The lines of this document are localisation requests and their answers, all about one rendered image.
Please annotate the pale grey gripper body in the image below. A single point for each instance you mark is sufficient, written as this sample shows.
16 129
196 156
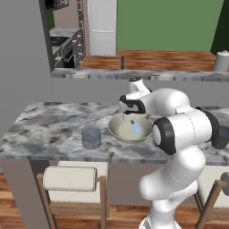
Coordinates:
128 115

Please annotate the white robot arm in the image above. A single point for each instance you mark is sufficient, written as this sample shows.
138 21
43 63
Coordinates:
182 125

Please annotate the pale blue ice cube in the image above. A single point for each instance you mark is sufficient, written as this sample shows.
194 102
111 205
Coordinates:
137 128

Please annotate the cream ice bowl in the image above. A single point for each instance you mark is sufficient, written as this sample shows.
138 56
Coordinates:
122 132

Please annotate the grey glass of water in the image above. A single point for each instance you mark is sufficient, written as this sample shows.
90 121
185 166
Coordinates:
91 138

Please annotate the white fridge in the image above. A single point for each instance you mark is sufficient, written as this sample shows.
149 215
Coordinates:
103 27

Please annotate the thin black post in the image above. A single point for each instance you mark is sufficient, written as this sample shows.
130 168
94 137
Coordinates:
122 62

